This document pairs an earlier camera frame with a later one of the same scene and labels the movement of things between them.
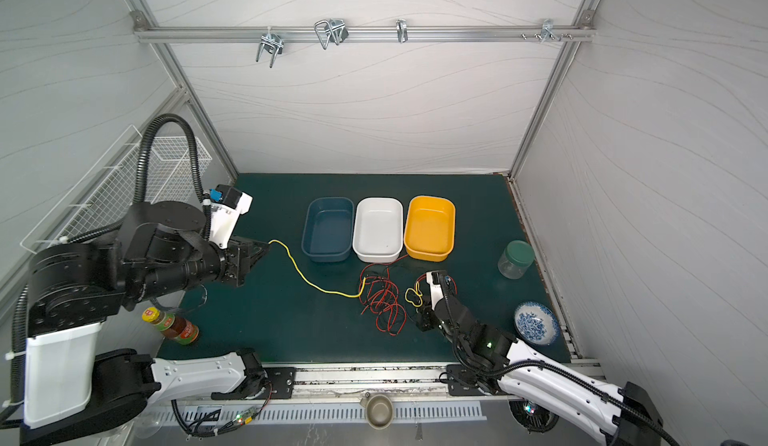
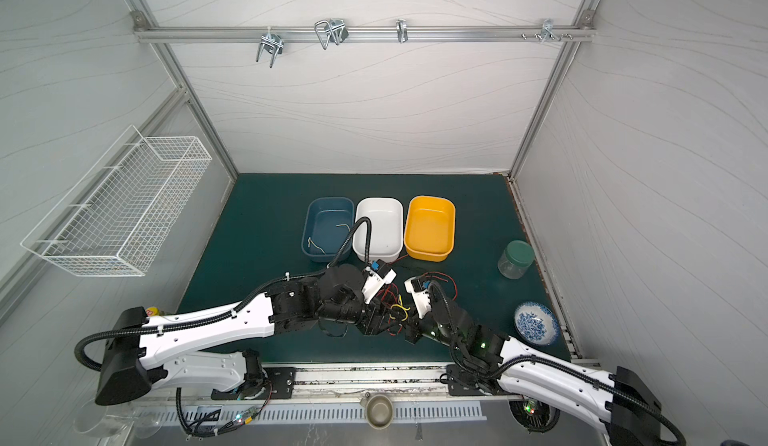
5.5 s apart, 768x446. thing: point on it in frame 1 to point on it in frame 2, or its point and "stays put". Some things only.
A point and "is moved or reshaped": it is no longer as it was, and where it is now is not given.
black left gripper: x=244 y=254 to x=375 y=316
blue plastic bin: x=328 y=229 stays put
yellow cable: x=417 y=288 is moved or reshaped
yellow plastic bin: x=430 y=228 stays put
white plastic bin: x=378 y=229 stays put
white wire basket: x=105 y=198 stays put
